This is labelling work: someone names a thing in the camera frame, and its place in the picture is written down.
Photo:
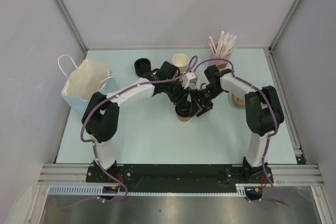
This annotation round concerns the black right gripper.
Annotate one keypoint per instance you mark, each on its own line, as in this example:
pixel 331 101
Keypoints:
pixel 197 108

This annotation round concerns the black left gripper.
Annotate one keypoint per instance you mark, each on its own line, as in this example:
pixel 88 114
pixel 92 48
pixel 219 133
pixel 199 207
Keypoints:
pixel 182 95

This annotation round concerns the single black cup lid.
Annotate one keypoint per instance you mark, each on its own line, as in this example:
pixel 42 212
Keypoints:
pixel 183 111

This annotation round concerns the light blue paper bag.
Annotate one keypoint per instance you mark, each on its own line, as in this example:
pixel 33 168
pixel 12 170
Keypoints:
pixel 87 78

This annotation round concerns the single brown paper cup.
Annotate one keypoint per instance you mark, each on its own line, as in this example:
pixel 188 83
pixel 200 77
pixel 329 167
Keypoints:
pixel 183 119

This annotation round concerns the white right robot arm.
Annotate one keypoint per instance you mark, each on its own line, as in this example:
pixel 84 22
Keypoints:
pixel 262 109

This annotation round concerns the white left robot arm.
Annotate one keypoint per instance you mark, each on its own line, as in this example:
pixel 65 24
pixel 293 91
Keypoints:
pixel 101 117

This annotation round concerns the stack of brown paper cups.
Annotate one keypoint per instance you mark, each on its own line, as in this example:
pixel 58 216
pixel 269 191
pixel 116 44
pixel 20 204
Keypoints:
pixel 181 61

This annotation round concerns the stack of black lids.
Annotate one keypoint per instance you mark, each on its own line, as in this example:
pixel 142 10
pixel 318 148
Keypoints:
pixel 142 66

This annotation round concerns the pink straw holder cup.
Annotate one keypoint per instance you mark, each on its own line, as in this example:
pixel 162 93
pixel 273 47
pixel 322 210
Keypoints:
pixel 217 60

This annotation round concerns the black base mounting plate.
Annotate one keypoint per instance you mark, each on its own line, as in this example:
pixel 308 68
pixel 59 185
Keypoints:
pixel 180 178

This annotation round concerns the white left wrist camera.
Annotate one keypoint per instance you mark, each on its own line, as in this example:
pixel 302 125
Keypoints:
pixel 189 80

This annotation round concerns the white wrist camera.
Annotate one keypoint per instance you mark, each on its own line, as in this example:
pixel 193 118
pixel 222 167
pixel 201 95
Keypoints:
pixel 200 85
pixel 189 80

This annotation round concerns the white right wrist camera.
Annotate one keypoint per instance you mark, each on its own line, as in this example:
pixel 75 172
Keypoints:
pixel 200 85

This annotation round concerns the aluminium frame rail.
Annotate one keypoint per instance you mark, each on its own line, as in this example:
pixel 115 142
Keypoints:
pixel 296 175

